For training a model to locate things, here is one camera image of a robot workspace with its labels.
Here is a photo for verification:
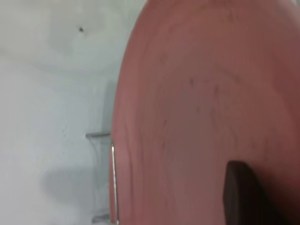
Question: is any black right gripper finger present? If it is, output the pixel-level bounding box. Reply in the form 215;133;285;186
222;160;285;225

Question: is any pink round plate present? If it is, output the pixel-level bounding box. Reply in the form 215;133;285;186
108;0;300;225

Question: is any silver wire plate rack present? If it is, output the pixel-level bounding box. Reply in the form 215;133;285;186
85;132;120;225

